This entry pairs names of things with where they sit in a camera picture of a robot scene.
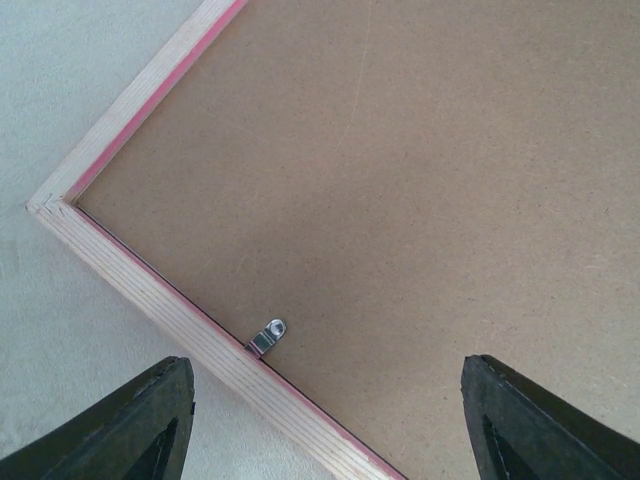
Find pink picture frame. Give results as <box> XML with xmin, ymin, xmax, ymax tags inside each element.
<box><xmin>26</xmin><ymin>1</ymin><xmax>402</xmax><ymax>479</ymax></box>

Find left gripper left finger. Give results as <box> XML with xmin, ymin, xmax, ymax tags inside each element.
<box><xmin>1</xmin><ymin>356</ymin><xmax>195</xmax><ymax>479</ymax></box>

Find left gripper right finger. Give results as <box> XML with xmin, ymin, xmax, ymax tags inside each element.
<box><xmin>461</xmin><ymin>355</ymin><xmax>639</xmax><ymax>479</ymax></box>

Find brown cardboard backing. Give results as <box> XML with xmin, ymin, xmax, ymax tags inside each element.
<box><xmin>79</xmin><ymin>1</ymin><xmax>639</xmax><ymax>479</ymax></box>

